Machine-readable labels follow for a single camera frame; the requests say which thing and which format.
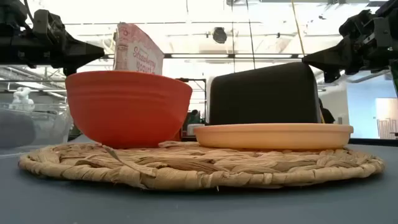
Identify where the white robot figure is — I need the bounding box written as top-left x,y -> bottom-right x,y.
8,86 -> 35,111

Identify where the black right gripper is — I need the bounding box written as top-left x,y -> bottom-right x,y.
302,11 -> 398,84

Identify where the clear plastic container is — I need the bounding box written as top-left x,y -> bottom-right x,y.
0,101 -> 74,151

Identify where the round woven straw placemat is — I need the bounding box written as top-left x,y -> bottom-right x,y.
17,140 -> 386,191

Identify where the black toaster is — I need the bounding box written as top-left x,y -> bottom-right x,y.
208,62 -> 322,126

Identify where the pink strawberry yogurt cereal box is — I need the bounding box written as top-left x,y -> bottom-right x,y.
113,22 -> 165,76

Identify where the round black ceiling device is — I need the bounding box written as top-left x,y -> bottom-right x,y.
212,27 -> 228,45

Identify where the peach round plate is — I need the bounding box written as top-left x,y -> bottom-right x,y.
193,123 -> 354,151

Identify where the red ceramic bowl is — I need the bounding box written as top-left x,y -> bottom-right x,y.
65,70 -> 193,149

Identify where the yellow cable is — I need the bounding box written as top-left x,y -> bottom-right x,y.
290,0 -> 307,57

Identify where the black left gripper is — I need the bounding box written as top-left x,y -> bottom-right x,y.
0,9 -> 105,77

